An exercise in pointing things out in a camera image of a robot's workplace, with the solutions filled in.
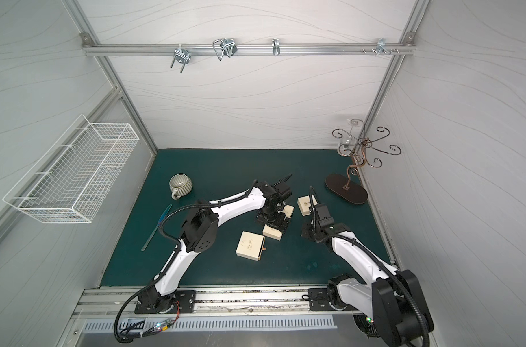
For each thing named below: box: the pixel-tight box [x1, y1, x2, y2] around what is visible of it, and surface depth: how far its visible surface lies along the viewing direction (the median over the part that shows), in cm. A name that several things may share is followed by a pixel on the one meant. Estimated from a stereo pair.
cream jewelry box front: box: [235, 231, 266, 262], surface depth 85 cm
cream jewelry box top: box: [296, 195, 312, 217], surface depth 98 cm
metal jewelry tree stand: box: [325, 118, 402, 205], surface depth 86 cm
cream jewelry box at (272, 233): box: [262, 223, 283, 241], surface depth 89 cm
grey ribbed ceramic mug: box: [169, 172, 193, 201], surface depth 100 cm
